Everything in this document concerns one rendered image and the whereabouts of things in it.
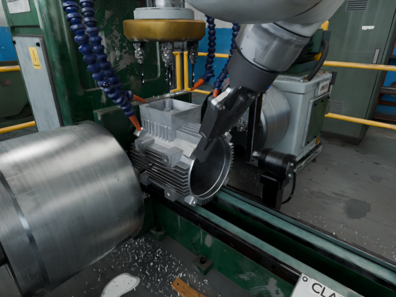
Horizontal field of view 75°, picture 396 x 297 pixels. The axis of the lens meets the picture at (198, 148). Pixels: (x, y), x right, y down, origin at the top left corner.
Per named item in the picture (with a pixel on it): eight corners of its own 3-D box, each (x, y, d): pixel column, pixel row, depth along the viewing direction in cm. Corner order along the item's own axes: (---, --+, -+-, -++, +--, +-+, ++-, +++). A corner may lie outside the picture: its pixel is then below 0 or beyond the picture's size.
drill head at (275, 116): (182, 159, 88) (180, 85, 78) (247, 128, 116) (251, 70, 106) (245, 185, 73) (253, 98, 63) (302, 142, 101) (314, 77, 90)
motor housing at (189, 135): (133, 188, 71) (125, 122, 63) (182, 164, 84) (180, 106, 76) (184, 220, 59) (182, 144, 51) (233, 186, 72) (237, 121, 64)
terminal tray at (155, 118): (140, 132, 68) (137, 105, 65) (170, 122, 75) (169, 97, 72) (171, 144, 60) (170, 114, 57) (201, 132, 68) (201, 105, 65)
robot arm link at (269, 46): (240, -1, 33) (220, 42, 37) (294, 39, 30) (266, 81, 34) (273, 4, 39) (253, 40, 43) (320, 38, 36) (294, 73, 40)
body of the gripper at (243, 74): (256, 41, 43) (230, 87, 49) (225, 43, 37) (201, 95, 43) (290, 69, 40) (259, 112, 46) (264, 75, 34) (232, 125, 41)
